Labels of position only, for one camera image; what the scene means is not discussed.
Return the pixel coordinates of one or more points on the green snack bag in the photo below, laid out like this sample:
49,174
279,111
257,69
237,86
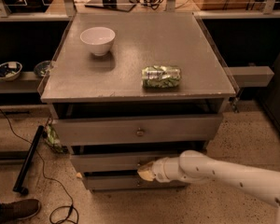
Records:
161,76

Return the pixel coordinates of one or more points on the green bag on floor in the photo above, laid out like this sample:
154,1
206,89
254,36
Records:
52,140

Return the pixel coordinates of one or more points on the brown shoe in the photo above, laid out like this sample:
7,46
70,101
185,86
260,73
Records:
19,210

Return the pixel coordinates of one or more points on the dark small bowl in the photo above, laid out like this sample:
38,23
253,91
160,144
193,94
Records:
42,68

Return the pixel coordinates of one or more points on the white ceramic bowl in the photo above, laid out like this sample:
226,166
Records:
98,40

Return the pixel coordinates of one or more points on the black monitor stand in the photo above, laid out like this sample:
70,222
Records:
118,5

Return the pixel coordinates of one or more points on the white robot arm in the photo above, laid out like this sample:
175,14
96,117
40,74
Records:
194,167

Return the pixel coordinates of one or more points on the grey wooden drawer cabinet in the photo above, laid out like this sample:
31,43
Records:
142,39

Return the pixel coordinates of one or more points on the grey top drawer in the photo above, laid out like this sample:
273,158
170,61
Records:
137,123

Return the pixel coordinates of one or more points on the white bowl with items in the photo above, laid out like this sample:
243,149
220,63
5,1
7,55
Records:
10,71

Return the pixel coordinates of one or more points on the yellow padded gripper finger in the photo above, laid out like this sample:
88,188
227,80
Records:
145,171

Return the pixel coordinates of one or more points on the black metal bar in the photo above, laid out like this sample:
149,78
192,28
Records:
19,187

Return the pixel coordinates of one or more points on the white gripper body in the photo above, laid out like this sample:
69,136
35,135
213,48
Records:
159,172

